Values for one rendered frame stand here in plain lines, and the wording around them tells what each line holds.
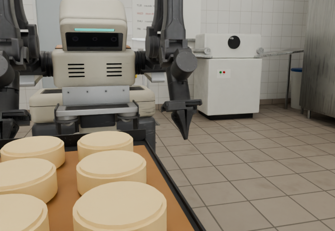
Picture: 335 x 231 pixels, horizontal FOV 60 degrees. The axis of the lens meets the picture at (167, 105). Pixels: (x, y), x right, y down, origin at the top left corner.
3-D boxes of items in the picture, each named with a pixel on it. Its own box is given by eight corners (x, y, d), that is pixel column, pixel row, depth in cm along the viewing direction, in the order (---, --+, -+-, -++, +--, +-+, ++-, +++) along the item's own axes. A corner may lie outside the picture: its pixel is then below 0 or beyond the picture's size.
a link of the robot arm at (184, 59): (186, 49, 87) (158, 49, 85) (198, 29, 76) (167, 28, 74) (192, 87, 84) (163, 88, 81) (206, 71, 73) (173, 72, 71)
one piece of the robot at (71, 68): (55, 185, 127) (40, 43, 107) (140, 175, 136) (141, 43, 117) (48, 227, 103) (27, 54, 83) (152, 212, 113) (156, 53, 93)
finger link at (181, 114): (207, 135, 75) (201, 101, 77) (180, 137, 73) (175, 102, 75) (198, 140, 81) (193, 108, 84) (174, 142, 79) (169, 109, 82)
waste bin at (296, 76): (329, 110, 479) (334, 69, 466) (301, 111, 467) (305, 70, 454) (307, 104, 530) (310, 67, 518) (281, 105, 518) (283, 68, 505)
